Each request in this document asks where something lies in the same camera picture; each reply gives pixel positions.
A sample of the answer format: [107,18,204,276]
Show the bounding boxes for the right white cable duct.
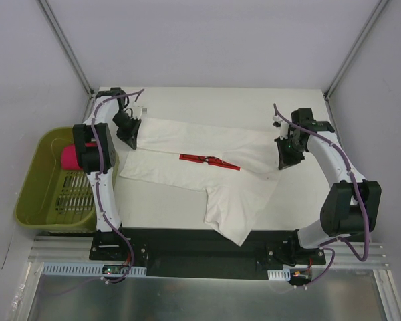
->
[267,268,291,282]

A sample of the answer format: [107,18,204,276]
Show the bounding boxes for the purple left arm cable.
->
[53,88,146,295]

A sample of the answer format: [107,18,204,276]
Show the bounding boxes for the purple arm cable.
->
[273,102,372,291]
[53,88,146,295]

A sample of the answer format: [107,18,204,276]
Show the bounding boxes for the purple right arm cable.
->
[273,102,372,291]

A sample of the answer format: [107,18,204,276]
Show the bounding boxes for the aluminium frame post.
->
[36,0,98,98]
[323,0,392,100]

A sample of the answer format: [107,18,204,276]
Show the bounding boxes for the left aluminium frame post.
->
[36,0,98,98]

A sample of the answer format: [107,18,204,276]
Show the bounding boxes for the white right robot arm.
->
[273,108,382,264]

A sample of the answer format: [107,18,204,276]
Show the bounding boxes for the olive green plastic basket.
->
[14,127,96,233]

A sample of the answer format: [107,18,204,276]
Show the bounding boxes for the rolled pink t shirt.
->
[61,144,83,171]

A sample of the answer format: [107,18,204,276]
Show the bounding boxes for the white cable duct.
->
[42,263,147,278]
[267,268,291,282]

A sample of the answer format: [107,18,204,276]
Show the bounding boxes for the left white cable duct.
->
[42,263,147,278]

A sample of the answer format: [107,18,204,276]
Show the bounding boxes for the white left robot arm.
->
[72,87,145,235]

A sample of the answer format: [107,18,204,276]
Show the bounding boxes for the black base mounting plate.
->
[89,228,325,280]

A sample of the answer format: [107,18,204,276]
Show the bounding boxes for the right aluminium frame post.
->
[323,0,392,100]

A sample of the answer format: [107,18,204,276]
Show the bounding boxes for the white t shirt red print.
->
[120,118,281,246]

